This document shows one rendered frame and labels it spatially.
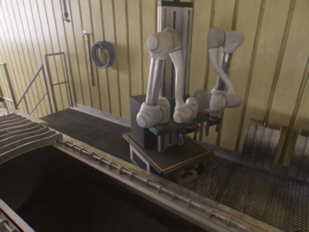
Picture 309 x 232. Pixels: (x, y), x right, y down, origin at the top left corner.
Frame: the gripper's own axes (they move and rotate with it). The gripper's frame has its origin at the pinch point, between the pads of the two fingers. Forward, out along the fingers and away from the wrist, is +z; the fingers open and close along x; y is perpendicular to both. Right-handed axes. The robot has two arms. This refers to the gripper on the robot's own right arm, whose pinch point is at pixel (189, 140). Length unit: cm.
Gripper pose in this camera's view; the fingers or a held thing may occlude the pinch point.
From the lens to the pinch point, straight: 187.4
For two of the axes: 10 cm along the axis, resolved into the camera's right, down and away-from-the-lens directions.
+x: -8.5, 2.1, -4.9
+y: -5.3, -3.4, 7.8
